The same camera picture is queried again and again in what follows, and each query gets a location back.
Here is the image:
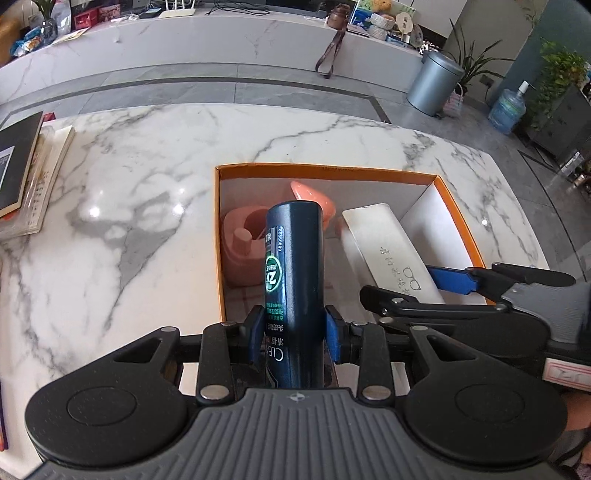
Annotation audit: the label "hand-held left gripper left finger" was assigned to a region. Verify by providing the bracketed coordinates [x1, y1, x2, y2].
[108, 305, 267, 402]

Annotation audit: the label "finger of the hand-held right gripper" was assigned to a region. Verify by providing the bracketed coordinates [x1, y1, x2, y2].
[360, 285, 513, 320]
[427, 262, 577, 296]

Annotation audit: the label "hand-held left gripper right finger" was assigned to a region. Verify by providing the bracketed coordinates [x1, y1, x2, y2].
[323, 304, 472, 401]

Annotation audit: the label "black shampoo bottle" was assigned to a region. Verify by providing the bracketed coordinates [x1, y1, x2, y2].
[262, 200, 330, 391]

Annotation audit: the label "white glasses case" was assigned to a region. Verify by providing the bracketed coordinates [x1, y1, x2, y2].
[341, 203, 447, 305]

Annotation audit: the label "orange cardboard box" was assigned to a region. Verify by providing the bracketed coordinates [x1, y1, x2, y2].
[213, 162, 490, 324]

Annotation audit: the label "person's right forearm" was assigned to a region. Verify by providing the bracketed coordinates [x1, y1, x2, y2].
[561, 390, 591, 467]

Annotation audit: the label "white upright device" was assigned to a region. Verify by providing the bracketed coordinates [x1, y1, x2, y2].
[561, 150, 585, 176]

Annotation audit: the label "small woven bag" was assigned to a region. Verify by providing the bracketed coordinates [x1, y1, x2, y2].
[445, 83, 465, 120]

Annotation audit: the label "blue water jug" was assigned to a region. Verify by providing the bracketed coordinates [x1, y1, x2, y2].
[488, 80, 530, 136]

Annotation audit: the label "grey cabinet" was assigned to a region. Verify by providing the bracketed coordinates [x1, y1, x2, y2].
[524, 83, 591, 163]

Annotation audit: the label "metallic trash bin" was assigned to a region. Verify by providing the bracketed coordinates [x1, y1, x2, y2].
[406, 50, 465, 117]

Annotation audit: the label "potted snake plant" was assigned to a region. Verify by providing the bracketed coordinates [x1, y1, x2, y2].
[445, 18, 516, 100]

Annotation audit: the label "pothos plant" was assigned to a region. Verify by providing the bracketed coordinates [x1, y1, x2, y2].
[526, 39, 590, 131]

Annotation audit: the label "stack of pale books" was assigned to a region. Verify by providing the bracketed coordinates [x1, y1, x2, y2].
[0, 124, 77, 241]

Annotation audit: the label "white woven pot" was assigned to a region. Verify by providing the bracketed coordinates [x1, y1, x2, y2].
[369, 13, 398, 40]

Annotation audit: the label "green blue painting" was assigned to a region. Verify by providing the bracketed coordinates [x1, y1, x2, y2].
[348, 0, 416, 29]

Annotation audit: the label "marble television console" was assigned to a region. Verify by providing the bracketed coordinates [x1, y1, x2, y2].
[0, 8, 426, 108]

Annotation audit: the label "black book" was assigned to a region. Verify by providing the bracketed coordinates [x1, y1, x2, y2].
[0, 111, 45, 219]

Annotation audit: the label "white router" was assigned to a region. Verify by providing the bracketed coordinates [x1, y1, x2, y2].
[159, 0, 197, 18]

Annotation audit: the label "paper envelope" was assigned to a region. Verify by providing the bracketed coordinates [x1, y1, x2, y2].
[46, 28, 91, 45]

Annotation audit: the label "snack bags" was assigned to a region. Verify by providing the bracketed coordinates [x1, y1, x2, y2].
[11, 28, 47, 59]

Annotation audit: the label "green plant in glass vase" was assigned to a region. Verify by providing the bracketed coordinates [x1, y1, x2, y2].
[32, 0, 61, 42]

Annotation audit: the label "brown bag with strap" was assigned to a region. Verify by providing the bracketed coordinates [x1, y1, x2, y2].
[315, 2, 350, 79]

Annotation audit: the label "black cables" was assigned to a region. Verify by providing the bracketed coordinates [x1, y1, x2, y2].
[203, 0, 269, 15]

